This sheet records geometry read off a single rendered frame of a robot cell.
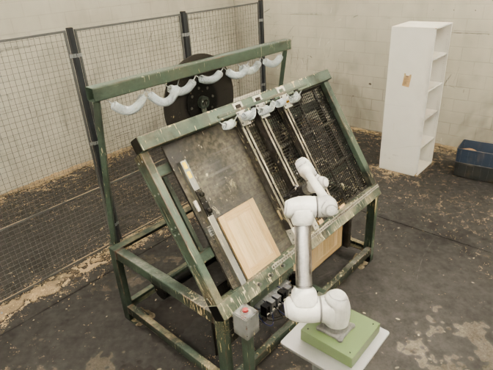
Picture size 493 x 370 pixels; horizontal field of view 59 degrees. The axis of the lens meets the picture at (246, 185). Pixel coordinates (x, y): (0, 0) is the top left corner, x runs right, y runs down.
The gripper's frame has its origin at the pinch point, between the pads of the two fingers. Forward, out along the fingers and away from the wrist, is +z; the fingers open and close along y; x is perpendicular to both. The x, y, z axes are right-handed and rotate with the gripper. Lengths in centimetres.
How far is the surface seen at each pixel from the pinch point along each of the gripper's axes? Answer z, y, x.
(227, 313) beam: 5, -45, 95
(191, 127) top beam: -4, 77, 59
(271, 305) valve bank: 0, -59, 63
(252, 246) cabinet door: 7, -18, 50
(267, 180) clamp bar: 0.3, 18.5, 12.1
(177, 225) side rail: 3, 22, 99
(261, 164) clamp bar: -0.8, 32.2, 10.6
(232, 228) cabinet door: 6, 1, 59
